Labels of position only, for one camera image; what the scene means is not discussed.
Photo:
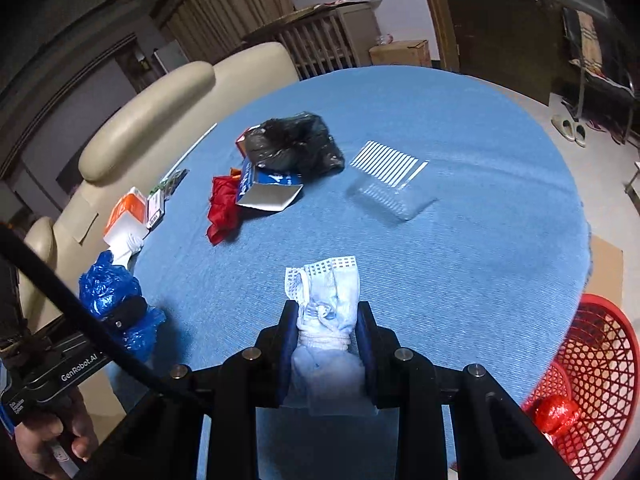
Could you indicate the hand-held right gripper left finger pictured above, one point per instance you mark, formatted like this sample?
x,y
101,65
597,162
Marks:
x,y
287,345

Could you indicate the beige leather chair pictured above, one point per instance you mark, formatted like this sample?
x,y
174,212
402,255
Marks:
x,y
140,115
250,75
37,245

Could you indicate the red plastic basket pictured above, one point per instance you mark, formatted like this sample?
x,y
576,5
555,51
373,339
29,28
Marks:
x,y
600,360

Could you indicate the blue plastic bag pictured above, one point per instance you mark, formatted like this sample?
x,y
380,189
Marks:
x,y
107,285

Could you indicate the cardboard sheet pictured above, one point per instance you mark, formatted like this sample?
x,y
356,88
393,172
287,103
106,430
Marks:
x,y
605,270

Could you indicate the green packet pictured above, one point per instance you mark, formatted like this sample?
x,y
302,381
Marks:
x,y
172,180

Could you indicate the person's left hand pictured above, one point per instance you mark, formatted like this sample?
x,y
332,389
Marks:
x,y
37,440

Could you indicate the wooden crib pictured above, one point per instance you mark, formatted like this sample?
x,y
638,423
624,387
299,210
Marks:
x,y
320,45

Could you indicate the white slipper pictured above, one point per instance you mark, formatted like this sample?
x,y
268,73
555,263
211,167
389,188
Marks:
x,y
579,134
562,127

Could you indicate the blue face mask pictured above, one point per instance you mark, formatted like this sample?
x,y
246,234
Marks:
x,y
325,290

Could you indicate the brown cardboard box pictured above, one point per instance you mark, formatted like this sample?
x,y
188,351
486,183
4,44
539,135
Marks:
x,y
400,54

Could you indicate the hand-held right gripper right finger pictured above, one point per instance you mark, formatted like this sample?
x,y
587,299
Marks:
x,y
364,345

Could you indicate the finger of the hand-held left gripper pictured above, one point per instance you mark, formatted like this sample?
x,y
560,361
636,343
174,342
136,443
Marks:
x,y
127,310

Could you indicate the red foil ball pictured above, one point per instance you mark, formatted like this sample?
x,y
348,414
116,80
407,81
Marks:
x,y
555,412

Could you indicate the red plastic bag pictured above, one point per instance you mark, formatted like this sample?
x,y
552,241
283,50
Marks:
x,y
222,210

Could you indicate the blue tablecloth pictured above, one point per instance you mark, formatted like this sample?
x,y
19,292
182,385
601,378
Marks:
x,y
450,235

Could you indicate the white tissue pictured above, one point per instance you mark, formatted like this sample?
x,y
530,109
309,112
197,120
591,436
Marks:
x,y
122,252

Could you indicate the wooden door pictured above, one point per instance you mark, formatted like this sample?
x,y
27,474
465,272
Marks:
x,y
490,25

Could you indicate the small red white box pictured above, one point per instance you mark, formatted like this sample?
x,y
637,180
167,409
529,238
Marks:
x,y
155,210

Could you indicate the black plastic bag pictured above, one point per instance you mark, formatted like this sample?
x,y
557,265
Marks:
x,y
295,145

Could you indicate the black metal chair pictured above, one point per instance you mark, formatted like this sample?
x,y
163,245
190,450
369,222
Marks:
x,y
607,85

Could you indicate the orange packet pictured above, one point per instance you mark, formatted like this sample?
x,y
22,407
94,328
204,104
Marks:
x,y
127,205

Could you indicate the clear plastic container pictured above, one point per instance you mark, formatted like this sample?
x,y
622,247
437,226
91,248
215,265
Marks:
x,y
390,195

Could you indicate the blue white carton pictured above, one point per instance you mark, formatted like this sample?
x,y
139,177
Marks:
x,y
270,195

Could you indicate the beige curtain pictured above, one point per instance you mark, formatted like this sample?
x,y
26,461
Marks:
x,y
225,5

